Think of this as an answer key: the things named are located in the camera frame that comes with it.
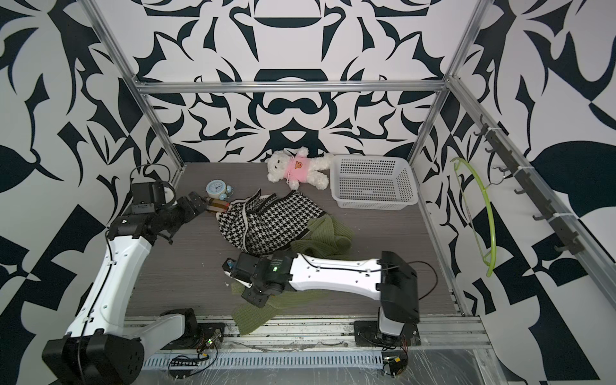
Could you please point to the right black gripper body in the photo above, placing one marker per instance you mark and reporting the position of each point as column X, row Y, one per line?
column 253, row 294

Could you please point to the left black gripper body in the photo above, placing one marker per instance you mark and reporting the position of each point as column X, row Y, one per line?
column 180, row 216

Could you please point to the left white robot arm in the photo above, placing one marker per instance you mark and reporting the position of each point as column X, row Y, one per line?
column 96, row 348

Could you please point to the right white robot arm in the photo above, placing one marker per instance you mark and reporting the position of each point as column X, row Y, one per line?
column 389, row 280

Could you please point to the white plastic basket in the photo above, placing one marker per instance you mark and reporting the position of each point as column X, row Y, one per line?
column 372, row 183

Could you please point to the houndstooth black white garment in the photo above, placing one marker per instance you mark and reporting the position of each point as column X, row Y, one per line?
column 262, row 224

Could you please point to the plaid beige pouch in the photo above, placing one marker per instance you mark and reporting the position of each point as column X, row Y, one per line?
column 214, row 205

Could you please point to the small blue alarm clock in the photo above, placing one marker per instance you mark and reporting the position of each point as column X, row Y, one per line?
column 218, row 189

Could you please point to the white teddy bear pink shirt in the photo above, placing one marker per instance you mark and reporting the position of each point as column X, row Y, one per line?
column 296, row 167

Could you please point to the green plastic hanger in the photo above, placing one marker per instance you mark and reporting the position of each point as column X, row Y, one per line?
column 489, row 258

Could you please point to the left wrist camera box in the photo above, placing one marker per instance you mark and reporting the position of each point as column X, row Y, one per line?
column 148, row 197

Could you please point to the white slotted cable duct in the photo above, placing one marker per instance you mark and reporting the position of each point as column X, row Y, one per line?
column 227, row 360

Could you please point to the aluminium frame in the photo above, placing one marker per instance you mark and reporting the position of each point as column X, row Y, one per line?
column 236, row 81

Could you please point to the black wall hook rail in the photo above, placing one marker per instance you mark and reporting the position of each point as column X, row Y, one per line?
column 525, row 175

